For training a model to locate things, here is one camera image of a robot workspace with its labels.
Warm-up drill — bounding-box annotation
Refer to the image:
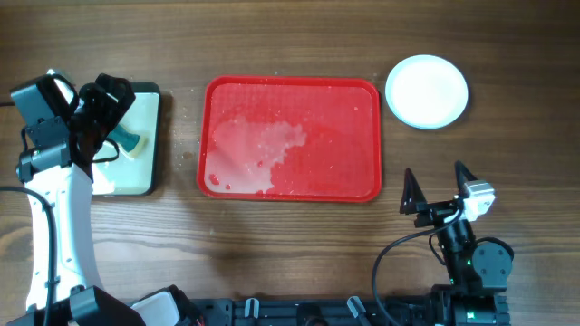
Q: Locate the dark green water tray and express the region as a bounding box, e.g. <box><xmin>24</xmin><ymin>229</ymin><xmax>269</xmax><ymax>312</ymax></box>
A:
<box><xmin>92</xmin><ymin>81</ymin><xmax>162</xmax><ymax>196</ymax></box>

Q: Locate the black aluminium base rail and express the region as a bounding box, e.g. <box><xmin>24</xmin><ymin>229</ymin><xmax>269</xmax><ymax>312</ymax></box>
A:
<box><xmin>189</xmin><ymin>294</ymin><xmax>512</xmax><ymax>326</ymax></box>

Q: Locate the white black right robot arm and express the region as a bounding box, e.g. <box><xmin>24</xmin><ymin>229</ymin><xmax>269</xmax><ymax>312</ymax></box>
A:
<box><xmin>400</xmin><ymin>161</ymin><xmax>515</xmax><ymax>325</ymax></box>

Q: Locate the white plate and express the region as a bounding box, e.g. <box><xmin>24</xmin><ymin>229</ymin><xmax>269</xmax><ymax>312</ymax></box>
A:
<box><xmin>384</xmin><ymin>54</ymin><xmax>469</xmax><ymax>110</ymax></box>

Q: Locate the light blue plate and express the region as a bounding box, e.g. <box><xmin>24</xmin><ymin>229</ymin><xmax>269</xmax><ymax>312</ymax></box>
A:
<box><xmin>388</xmin><ymin>91</ymin><xmax>469</xmax><ymax>129</ymax></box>

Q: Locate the green yellow sponge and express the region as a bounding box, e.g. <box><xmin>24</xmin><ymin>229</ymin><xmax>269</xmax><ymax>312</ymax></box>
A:
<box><xmin>109</xmin><ymin>125</ymin><xmax>147</xmax><ymax>159</ymax></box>

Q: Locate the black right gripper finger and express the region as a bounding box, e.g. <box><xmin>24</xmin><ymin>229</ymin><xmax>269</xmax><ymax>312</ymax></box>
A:
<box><xmin>400</xmin><ymin>168</ymin><xmax>428</xmax><ymax>215</ymax></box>
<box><xmin>454</xmin><ymin>160</ymin><xmax>477</xmax><ymax>197</ymax></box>

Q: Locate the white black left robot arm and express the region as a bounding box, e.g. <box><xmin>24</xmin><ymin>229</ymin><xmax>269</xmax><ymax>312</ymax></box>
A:
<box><xmin>10</xmin><ymin>73</ymin><xmax>206</xmax><ymax>326</ymax></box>

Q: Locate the red plastic tray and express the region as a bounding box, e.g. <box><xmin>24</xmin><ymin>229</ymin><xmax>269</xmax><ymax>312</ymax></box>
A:
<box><xmin>197</xmin><ymin>75</ymin><xmax>382</xmax><ymax>203</ymax></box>

